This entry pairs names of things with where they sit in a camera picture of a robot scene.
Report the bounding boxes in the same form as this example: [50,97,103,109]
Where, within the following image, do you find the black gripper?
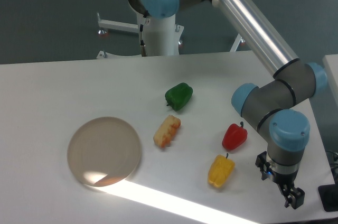
[255,151,305,209]

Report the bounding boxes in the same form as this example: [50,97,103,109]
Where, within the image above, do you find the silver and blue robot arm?
[128,0,327,209]

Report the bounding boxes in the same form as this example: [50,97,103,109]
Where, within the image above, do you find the yellow bell pepper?
[208,153,235,188]

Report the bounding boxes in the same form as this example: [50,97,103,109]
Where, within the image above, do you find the red bell pepper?
[222,122,248,151]

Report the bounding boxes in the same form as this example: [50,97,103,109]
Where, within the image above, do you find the green bell pepper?
[165,82,193,111]

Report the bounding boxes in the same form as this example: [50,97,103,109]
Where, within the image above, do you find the black device at right edge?
[318,184,337,212]

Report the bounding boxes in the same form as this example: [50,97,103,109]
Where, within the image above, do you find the white table at right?
[323,54,338,88]

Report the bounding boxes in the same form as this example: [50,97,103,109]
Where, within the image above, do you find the orange and cream toy food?
[153,115,181,148]

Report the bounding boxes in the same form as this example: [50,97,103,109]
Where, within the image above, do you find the round beige plate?
[67,117,142,188]

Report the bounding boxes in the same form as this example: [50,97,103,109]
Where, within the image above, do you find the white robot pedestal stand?
[95,12,247,60]

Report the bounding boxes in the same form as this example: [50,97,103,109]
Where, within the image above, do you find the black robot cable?
[139,10,150,57]

